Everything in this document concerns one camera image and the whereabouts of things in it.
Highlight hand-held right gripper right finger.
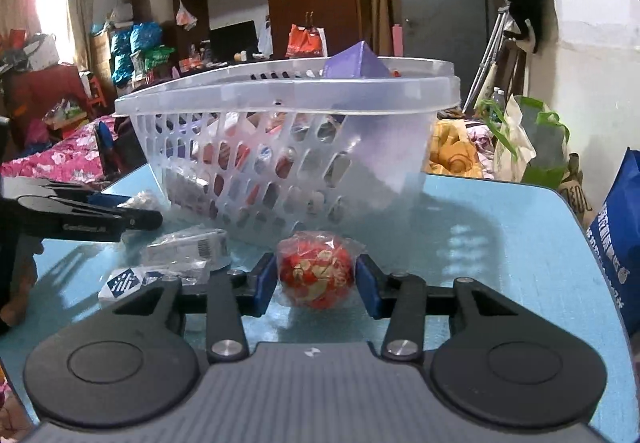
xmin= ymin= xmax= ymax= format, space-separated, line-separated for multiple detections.
xmin=355 ymin=254 xmax=521 ymax=362

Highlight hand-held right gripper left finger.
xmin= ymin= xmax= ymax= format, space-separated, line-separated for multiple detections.
xmin=114 ymin=253 xmax=276 ymax=364

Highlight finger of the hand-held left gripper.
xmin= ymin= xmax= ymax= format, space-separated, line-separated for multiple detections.
xmin=85 ymin=192 xmax=164 ymax=233
xmin=94 ymin=120 xmax=124 ymax=176

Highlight red round ornament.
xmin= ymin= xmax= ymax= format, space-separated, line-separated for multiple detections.
xmin=277 ymin=230 xmax=357 ymax=310

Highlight clear plastic basket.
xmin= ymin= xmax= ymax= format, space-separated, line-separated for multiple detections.
xmin=114 ymin=56 xmax=462 ymax=249

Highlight person's left hand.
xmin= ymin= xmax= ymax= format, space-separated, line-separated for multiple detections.
xmin=0 ymin=240 xmax=45 ymax=328

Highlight pink floral bedsheet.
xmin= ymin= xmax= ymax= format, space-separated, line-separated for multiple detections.
xmin=0 ymin=116 xmax=126 ymax=184

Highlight clear plastic barcode packet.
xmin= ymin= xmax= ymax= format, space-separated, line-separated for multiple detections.
xmin=141 ymin=228 xmax=232 ymax=276

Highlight small blue and white box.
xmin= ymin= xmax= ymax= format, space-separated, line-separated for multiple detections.
xmin=97 ymin=265 xmax=168 ymax=301

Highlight blue plastic bags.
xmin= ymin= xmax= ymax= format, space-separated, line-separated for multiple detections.
xmin=109 ymin=22 xmax=165 ymax=85

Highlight beige curtain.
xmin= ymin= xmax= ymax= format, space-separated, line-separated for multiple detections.
xmin=65 ymin=0 xmax=96 ymax=71

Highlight white hanging plastic bag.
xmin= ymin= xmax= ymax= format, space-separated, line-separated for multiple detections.
xmin=175 ymin=0 xmax=199 ymax=32

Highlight orange patterned blanket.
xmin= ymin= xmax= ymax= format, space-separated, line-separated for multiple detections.
xmin=427 ymin=119 xmax=485 ymax=179

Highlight black television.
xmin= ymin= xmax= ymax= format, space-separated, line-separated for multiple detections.
xmin=209 ymin=20 xmax=259 ymax=60

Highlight green and white bag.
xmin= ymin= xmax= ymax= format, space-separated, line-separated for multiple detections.
xmin=492 ymin=94 xmax=572 ymax=190

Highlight purple box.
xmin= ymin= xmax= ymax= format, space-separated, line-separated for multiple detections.
xmin=321 ymin=40 xmax=392 ymax=80

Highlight red and white plastic bag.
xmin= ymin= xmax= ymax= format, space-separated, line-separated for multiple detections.
xmin=286 ymin=22 xmax=327 ymax=59

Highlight blue tote bag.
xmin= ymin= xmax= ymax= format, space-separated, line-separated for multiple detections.
xmin=586 ymin=147 xmax=640 ymax=329

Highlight metal crutches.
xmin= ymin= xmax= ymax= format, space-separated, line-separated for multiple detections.
xmin=462 ymin=6 xmax=513 ymax=111

